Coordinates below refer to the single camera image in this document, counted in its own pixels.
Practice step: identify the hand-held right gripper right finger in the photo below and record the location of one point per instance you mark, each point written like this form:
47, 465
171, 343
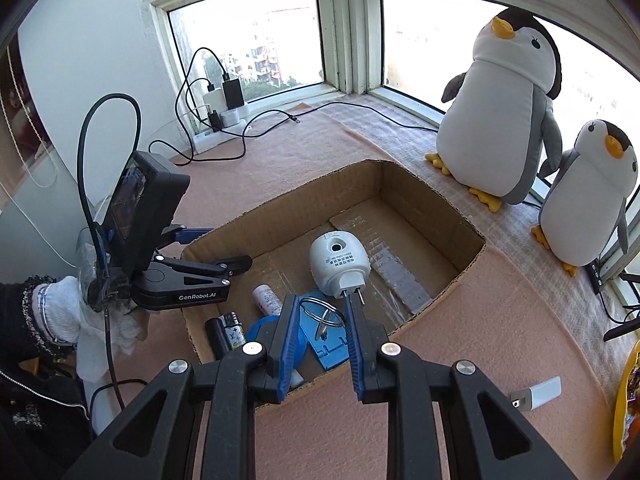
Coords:
354, 355

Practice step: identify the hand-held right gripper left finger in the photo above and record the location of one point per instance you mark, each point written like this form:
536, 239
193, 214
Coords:
285, 345

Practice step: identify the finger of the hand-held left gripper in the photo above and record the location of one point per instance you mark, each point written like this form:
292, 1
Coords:
192, 234
235, 264

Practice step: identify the blue phone stand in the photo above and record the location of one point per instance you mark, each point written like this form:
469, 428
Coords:
327, 355

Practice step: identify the blue round tape measure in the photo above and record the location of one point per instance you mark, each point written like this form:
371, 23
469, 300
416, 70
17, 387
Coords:
260, 327

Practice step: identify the small white cosmetic bottle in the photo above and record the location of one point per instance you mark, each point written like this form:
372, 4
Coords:
265, 300

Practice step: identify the patterned lighter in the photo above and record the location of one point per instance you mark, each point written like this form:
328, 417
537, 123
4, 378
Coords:
235, 332

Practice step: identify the black tube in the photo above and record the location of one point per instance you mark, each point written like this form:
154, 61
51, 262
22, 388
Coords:
217, 340

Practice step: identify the white plug-in device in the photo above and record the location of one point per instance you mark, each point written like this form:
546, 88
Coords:
335, 260

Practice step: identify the cardboard box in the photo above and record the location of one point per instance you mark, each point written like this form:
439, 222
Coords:
425, 210

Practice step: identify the person's left forearm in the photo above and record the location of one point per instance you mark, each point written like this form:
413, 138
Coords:
15, 320

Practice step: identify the person's left hand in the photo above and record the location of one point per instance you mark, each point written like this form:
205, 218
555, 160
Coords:
65, 310

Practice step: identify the white power strip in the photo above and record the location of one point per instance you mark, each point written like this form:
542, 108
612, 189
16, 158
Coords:
210, 142

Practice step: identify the small black plug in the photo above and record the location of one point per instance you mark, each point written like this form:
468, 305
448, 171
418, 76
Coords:
215, 120

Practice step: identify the white power adapter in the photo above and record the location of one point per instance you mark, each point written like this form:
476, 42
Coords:
214, 101

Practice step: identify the black power adapter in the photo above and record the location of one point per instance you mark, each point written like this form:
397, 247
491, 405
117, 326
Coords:
233, 94

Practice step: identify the white charger plug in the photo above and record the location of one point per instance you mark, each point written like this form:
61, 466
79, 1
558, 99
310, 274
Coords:
542, 390

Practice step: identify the pale checked cloth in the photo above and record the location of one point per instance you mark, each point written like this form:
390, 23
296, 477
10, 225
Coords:
380, 130

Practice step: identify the person's black clothing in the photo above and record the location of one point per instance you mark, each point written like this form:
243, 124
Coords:
30, 410

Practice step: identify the large penguin plush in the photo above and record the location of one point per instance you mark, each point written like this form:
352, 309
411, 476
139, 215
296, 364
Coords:
490, 125

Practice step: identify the small penguin plush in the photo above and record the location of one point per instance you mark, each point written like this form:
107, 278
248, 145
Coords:
580, 210

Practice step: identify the yellow bowl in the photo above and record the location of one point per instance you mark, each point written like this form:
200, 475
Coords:
620, 410

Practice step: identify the white window frame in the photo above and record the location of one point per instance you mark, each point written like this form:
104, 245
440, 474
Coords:
350, 35

